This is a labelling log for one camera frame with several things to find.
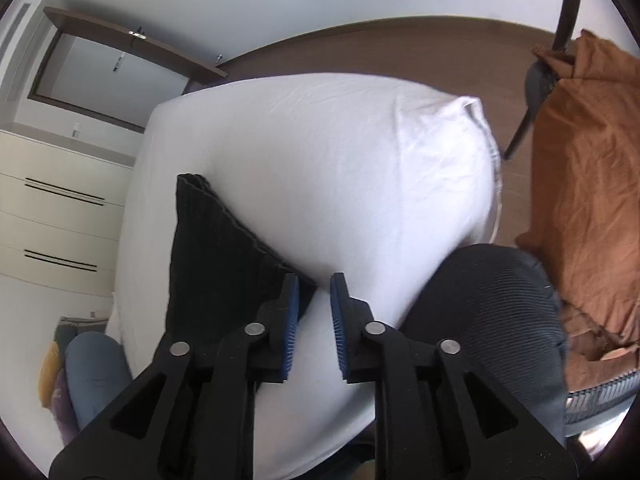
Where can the rolled blue duvet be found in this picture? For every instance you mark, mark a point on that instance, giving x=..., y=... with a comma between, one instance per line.
x=95, y=375

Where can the small wall switch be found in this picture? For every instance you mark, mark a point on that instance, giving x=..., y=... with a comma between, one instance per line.
x=76, y=131

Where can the brown wooden door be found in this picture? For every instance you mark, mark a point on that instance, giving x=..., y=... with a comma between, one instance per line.
x=165, y=55

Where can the long wall control panel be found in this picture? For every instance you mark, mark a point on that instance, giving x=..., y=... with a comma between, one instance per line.
x=117, y=64

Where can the cream wardrobe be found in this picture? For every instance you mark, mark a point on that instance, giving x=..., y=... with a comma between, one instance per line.
x=60, y=225

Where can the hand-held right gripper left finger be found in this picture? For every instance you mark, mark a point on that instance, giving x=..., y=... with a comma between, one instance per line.
x=292, y=310

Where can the yellow pillow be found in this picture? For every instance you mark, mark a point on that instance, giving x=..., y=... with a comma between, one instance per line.
x=50, y=375

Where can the bed with white sheet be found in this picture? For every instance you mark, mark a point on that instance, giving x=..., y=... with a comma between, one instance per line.
x=350, y=160

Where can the black pants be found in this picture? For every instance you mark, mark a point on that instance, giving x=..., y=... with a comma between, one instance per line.
x=215, y=270

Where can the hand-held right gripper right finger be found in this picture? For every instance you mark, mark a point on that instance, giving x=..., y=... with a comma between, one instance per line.
x=338, y=320

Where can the dark curved chair bar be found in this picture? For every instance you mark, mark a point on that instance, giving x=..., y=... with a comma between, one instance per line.
x=570, y=10

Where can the purple pillow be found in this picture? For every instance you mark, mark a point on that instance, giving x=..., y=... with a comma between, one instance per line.
x=62, y=410

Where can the orange cloth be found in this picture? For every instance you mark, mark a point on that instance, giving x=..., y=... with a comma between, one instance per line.
x=590, y=170

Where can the person's dark trouser leg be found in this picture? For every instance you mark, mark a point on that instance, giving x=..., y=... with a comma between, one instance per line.
x=490, y=320

